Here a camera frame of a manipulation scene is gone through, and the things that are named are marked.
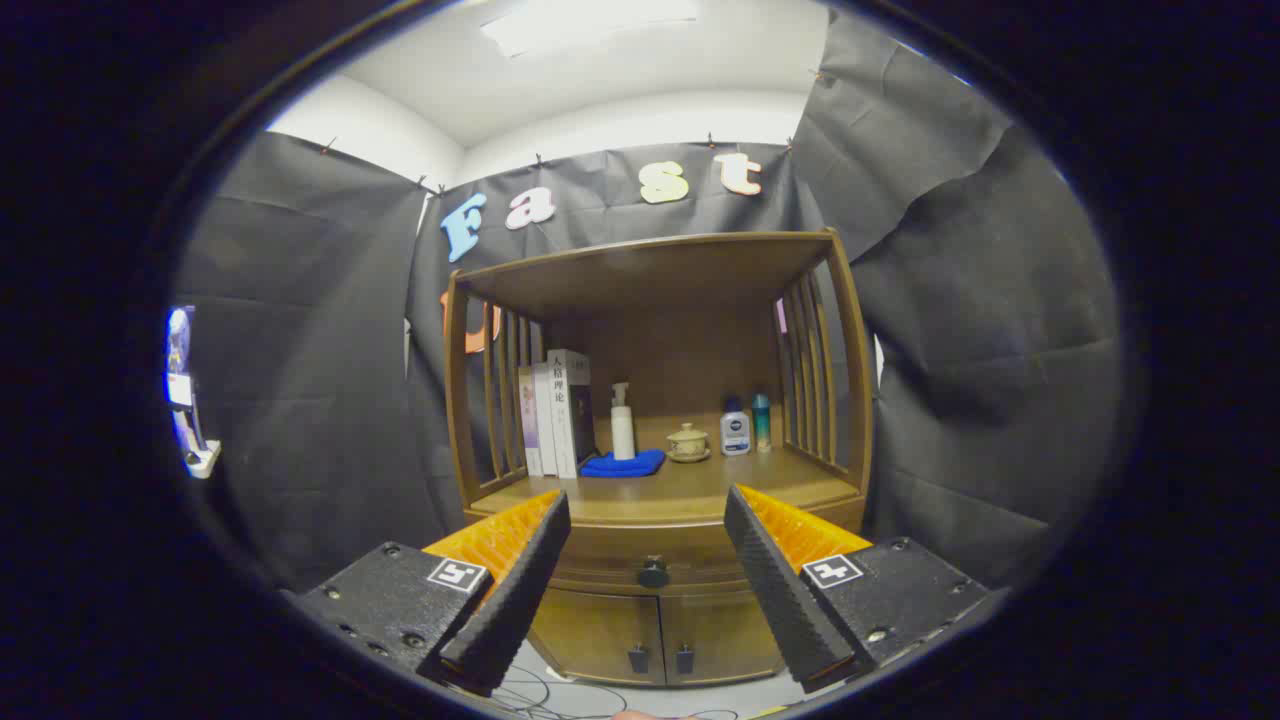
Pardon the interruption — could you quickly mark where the white and blue device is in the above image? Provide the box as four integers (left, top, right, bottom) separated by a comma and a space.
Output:
165, 305, 222, 480

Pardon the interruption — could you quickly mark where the white pump bottle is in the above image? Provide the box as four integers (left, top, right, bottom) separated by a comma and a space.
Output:
610, 382, 637, 461

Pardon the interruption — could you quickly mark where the pale purple book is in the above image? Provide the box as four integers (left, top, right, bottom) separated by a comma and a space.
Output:
517, 366, 544, 477

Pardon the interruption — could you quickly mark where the ceiling light panel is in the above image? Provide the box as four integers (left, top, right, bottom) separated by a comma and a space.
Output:
480, 0, 701, 58

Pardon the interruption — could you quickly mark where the white lotion bottle blue cap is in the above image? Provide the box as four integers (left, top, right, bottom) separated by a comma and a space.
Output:
720, 397, 752, 457

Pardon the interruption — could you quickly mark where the blue folded cloth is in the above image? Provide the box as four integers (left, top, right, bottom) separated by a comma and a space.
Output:
580, 449, 667, 479

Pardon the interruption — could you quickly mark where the ceramic lidded teacup with saucer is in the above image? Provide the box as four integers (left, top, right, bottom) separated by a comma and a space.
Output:
666, 422, 712, 463

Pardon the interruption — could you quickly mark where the wooden drawer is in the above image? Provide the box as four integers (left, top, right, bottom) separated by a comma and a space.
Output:
465, 510, 867, 597

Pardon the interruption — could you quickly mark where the white book with portrait cover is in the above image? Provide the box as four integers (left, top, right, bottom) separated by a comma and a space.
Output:
547, 349, 599, 479

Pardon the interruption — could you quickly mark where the wooden cabinet door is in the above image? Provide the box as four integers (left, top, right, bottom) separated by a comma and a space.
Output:
660, 588, 787, 686
528, 588, 667, 687

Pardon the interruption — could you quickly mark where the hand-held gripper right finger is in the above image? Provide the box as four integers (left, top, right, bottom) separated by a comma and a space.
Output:
722, 484, 1003, 693

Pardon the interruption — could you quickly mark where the wooden cabinet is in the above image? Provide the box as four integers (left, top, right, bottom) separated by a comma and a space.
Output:
443, 229, 876, 689

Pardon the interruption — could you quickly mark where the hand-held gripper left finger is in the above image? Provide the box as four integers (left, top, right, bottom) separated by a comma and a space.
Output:
285, 488, 573, 698

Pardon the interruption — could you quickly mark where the wooden countertop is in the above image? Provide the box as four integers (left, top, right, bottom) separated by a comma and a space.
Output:
470, 445, 861, 528

